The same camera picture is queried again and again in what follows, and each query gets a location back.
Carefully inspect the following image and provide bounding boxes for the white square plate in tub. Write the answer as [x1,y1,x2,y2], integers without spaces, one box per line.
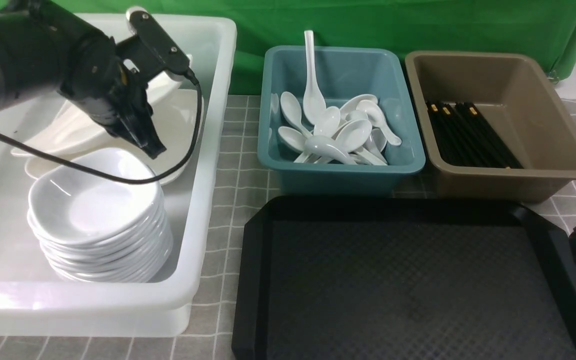
[24,89,206,187]

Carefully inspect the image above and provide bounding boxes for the green backdrop cloth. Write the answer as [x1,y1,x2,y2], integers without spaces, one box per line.
[57,0,576,95]

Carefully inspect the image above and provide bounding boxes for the teal plastic bin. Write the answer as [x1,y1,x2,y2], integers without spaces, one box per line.
[257,45,426,196]

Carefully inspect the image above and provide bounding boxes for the stack of white dishes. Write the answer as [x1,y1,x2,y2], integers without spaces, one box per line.
[27,166,174,283]

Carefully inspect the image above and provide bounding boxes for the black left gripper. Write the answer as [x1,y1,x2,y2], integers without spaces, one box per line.
[58,35,167,159]

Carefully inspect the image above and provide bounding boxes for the white spoon far left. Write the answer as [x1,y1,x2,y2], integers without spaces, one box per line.
[279,91,313,138]

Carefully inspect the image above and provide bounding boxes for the white spoon right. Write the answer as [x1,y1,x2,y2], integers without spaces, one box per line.
[356,99,402,147]

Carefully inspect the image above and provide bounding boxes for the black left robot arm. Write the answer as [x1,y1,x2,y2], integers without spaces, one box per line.
[0,0,166,158]

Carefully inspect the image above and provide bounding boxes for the white ceramic soup spoon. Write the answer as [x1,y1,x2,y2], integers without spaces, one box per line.
[302,30,327,126]

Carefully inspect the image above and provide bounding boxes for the black serving tray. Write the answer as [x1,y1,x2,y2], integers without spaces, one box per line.
[231,195,576,360]

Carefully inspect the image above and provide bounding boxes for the brown plastic bin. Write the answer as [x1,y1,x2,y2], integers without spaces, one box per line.
[405,51,576,203]

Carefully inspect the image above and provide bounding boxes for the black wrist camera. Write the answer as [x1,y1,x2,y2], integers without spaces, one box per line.
[116,6,199,87]

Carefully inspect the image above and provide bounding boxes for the black cable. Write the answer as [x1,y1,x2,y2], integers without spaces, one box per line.
[0,70,204,186]

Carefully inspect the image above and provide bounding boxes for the white spoon lower left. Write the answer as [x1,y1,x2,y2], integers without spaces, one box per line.
[278,126,307,153]

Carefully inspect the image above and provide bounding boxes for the white spoon front centre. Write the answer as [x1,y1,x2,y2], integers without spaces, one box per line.
[304,135,357,166]

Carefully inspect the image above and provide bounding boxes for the black chopsticks in bin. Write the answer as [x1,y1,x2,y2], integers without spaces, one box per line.
[425,101,523,169]

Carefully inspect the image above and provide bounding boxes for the large white plastic tub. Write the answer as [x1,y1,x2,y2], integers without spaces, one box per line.
[0,14,237,338]

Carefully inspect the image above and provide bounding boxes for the white square rice plate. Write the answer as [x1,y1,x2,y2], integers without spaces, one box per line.
[23,73,181,156]

